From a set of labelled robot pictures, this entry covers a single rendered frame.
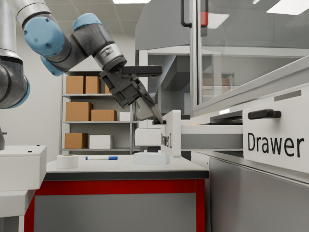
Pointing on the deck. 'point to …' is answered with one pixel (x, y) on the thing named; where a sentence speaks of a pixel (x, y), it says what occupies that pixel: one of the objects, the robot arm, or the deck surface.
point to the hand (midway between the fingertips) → (161, 118)
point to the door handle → (183, 15)
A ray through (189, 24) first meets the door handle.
